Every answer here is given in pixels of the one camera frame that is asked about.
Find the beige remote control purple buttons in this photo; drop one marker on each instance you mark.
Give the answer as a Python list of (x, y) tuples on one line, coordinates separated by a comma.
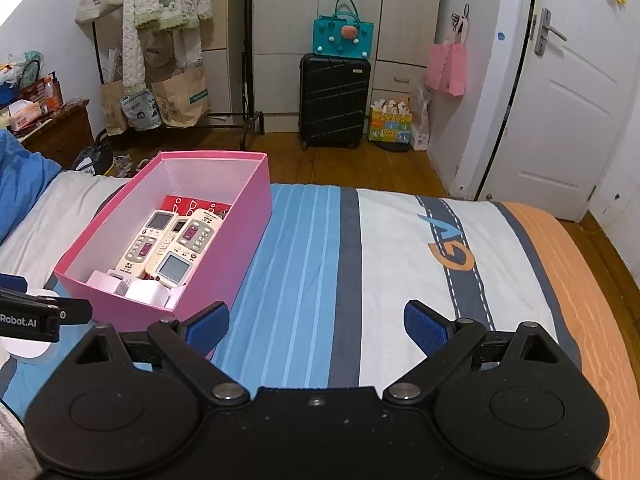
[(137, 250)]

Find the pink cardboard box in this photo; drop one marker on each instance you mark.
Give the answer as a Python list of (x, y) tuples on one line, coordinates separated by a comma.
[(245, 220)]

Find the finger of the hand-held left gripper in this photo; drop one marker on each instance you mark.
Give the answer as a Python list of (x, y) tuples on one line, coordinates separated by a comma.
[(12, 283), (72, 311)]

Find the wooden nightstand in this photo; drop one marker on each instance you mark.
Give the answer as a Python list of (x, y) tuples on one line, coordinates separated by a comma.
[(60, 135)]

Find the white green printed bag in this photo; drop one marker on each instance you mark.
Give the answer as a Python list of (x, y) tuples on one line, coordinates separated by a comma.
[(140, 110)]

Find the teal tote bag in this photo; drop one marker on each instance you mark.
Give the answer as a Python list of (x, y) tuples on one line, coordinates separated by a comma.
[(345, 35)]

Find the white charger plug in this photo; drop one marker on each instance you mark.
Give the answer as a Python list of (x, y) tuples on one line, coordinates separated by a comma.
[(102, 280), (147, 292)]

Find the black suitcase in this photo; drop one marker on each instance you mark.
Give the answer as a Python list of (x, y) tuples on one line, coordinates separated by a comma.
[(332, 100)]

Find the large brown paper bag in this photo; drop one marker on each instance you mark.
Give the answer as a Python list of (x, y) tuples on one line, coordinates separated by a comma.
[(180, 97)]

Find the black bag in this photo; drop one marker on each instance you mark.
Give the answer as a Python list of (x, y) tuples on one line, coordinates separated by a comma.
[(92, 157)]

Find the small brown paper bag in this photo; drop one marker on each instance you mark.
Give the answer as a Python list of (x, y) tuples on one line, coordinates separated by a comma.
[(112, 107)]

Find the colourful gift bag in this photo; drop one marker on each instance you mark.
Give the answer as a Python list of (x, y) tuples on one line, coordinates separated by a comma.
[(390, 127)]

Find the blue blanket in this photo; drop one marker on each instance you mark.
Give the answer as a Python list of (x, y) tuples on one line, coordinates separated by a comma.
[(20, 180)]

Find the black clothes rack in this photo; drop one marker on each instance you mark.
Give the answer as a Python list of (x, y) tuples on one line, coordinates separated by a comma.
[(246, 60)]

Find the small white gift bag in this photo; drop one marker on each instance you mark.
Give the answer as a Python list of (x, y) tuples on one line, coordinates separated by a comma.
[(422, 125)]

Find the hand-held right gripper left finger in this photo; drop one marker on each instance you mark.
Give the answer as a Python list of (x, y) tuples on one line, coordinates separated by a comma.
[(205, 330)]

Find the striped bed sheet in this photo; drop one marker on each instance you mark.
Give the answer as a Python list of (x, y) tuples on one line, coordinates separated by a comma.
[(400, 240)]

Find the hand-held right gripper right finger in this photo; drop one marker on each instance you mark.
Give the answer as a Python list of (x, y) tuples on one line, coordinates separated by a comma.
[(425, 330)]

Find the white plush clothes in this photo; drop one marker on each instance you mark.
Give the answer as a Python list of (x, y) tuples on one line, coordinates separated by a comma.
[(135, 10)]

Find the red and white tissue box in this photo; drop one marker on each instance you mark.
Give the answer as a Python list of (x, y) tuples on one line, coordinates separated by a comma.
[(25, 117)]

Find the pair of shoes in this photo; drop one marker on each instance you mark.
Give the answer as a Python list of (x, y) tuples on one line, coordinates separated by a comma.
[(125, 165)]

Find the pink paper bag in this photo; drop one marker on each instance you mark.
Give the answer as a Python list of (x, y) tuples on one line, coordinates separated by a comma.
[(447, 67)]

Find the red printed cloth case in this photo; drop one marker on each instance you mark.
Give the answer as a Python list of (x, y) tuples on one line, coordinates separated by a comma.
[(172, 203)]

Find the white door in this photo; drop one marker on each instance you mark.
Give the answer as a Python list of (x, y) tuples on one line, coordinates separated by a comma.
[(565, 110)]

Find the white wardrobe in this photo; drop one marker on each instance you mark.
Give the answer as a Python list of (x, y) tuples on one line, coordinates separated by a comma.
[(285, 10)]

